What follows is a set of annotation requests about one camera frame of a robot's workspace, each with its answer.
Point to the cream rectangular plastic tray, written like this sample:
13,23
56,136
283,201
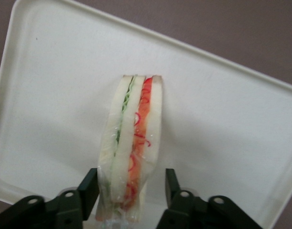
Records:
53,95

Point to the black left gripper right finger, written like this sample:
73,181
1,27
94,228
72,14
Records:
191,212

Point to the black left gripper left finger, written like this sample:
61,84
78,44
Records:
64,210

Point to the triangle sandwich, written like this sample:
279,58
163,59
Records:
142,119

